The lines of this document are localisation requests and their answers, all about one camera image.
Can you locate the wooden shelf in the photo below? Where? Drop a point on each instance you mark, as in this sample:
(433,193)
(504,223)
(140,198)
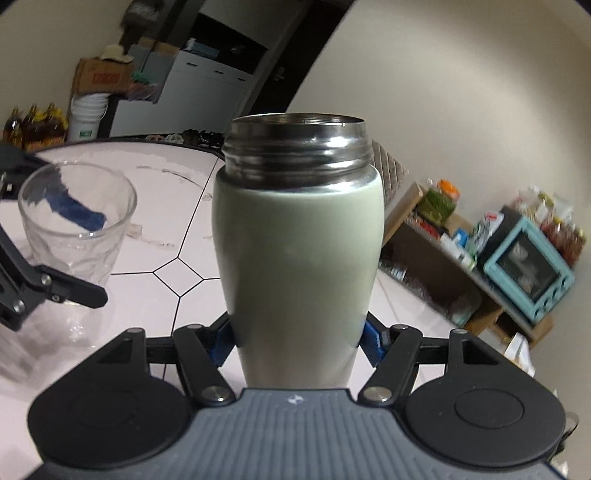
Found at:
(443,281)

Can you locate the pale green thermos bottle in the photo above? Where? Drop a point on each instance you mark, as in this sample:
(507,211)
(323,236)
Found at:
(295,258)

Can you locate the blue toaster oven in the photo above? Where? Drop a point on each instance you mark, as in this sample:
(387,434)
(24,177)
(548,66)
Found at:
(526,270)

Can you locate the clear glass cup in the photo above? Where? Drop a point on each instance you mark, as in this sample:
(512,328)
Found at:
(74,258)

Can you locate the pile of snack packets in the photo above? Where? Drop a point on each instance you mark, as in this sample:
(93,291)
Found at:
(558,221)

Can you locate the white and green carton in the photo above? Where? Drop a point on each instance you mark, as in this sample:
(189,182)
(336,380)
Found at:
(485,233)

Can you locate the row of amber oil bottles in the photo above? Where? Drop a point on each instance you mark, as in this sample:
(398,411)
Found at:
(37,127)

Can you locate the quilted chair back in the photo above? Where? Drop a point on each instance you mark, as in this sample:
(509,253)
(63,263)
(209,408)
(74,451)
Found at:
(392,168)

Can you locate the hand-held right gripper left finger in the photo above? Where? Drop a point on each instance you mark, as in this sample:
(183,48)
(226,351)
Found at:
(221,344)

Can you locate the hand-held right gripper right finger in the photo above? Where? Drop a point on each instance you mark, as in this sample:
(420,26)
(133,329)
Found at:
(372,344)

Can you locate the cardboard box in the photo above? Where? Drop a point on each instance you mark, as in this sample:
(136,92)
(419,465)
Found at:
(99,76)

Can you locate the white drawer cabinet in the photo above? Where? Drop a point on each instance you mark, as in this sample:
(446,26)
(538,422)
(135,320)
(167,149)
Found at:
(184,97)

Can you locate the white plastic bucket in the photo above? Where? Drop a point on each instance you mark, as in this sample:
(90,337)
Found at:
(87,117)

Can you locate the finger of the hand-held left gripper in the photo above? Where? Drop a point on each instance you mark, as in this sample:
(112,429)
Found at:
(78,213)
(69,290)

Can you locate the green jar with orange lid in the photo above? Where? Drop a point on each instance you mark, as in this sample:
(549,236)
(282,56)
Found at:
(436,203)

